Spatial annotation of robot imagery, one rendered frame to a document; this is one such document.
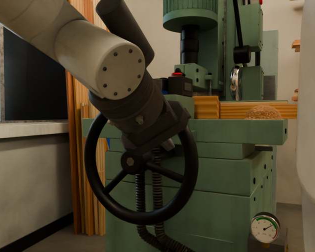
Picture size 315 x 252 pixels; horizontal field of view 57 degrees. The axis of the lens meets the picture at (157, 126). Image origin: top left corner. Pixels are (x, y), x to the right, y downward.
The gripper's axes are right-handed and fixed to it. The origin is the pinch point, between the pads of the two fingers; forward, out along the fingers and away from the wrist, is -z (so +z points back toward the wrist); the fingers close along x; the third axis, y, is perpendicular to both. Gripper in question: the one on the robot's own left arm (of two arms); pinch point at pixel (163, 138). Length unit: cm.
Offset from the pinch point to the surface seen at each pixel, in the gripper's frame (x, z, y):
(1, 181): -112, -78, 90
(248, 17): 42, -31, 47
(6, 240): -132, -99, 65
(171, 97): 5.0, -9.4, 15.4
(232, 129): 13.6, -21.4, 6.4
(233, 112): 18.3, -32.7, 17.3
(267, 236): 6.8, -27.6, -17.4
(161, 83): 4.7, -8.5, 20.5
